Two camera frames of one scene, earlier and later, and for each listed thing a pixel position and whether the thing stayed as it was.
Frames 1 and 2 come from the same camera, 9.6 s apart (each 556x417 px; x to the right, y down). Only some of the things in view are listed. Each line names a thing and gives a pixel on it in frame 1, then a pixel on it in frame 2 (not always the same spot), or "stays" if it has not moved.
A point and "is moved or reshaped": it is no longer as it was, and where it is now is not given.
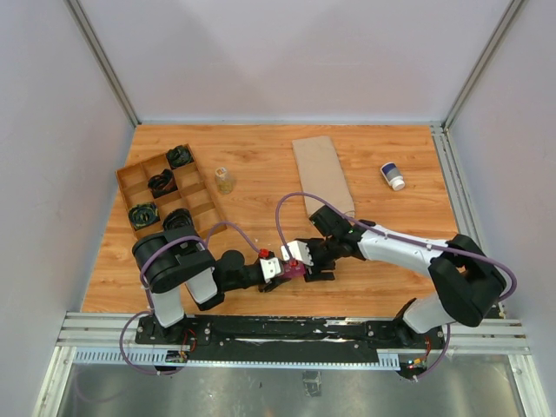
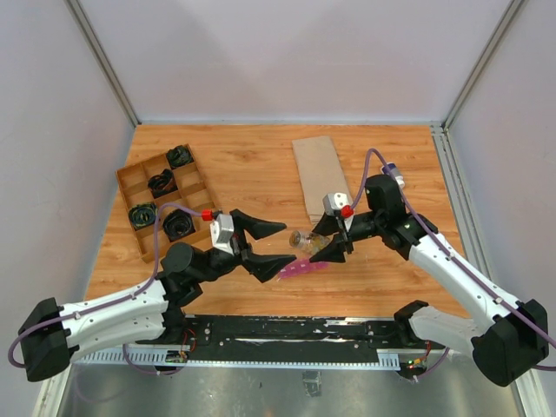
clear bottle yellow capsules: x=224 y=182 is moved or reshaped
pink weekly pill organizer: x=294 y=268 stays
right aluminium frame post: x=488 y=50 stays
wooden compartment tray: x=155 y=185 stays
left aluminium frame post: x=79 y=15 stays
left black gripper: x=272 y=283 → x=264 y=266
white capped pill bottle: x=393 y=175 stays
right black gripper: x=312 y=242 → x=334 y=251
